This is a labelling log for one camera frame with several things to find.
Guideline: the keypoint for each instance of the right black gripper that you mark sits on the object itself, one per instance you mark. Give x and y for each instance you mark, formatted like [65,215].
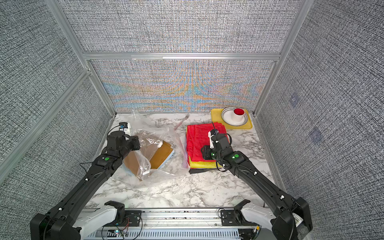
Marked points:
[206,153]

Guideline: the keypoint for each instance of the red textured garment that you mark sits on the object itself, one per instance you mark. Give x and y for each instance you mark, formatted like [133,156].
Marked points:
[197,137]

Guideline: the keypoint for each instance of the yellow-green shorts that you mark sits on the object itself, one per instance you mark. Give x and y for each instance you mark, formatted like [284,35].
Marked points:
[202,164]

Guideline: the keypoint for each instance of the black trousers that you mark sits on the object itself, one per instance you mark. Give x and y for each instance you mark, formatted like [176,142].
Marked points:
[197,171]

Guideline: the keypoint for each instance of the clear plastic vacuum bag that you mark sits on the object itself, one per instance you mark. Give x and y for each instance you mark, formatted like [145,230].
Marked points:
[175,167]

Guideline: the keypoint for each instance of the mustard brown trousers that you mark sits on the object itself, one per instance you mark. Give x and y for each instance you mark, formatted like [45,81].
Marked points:
[150,143]

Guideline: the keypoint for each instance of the light blue trousers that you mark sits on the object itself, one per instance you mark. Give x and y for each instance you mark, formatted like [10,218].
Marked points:
[131,166]

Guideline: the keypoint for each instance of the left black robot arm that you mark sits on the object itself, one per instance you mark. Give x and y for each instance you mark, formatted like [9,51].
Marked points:
[59,222]

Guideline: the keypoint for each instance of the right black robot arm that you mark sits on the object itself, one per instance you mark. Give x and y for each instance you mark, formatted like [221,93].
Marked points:
[291,216]

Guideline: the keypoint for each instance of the white patterned bowl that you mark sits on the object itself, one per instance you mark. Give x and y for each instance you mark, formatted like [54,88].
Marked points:
[227,117]

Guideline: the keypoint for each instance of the yellow plastic tray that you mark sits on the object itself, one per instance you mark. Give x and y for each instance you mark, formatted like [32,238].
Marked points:
[216,118]

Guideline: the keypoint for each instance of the white cup red inside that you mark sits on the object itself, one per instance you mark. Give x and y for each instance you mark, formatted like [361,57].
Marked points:
[238,115]

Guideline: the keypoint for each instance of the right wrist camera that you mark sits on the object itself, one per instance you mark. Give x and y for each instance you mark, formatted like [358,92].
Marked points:
[211,134]

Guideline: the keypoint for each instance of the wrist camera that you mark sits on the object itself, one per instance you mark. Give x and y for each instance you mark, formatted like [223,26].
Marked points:
[211,134]
[125,127]

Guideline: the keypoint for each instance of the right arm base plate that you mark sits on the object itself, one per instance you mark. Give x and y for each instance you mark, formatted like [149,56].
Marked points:
[233,218]

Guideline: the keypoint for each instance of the aluminium front rail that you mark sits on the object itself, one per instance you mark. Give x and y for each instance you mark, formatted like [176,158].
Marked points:
[193,218]

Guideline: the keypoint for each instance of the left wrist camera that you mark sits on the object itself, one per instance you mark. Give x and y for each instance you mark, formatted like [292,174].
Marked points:
[125,127]

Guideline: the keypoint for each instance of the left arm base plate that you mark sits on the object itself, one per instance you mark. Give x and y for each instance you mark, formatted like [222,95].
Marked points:
[132,218]

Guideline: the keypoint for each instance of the white slotted cable duct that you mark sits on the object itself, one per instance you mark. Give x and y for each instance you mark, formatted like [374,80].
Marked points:
[166,234]

